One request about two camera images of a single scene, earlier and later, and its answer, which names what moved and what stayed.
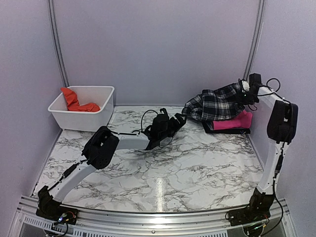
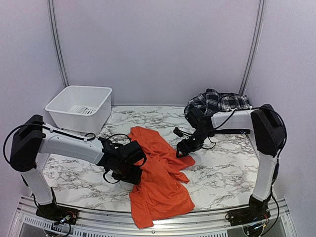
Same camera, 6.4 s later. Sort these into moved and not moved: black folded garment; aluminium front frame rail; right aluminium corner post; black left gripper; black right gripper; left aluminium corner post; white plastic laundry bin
Moved: black right gripper; black left gripper
Not moved: black folded garment; aluminium front frame rail; white plastic laundry bin; left aluminium corner post; right aluminium corner post
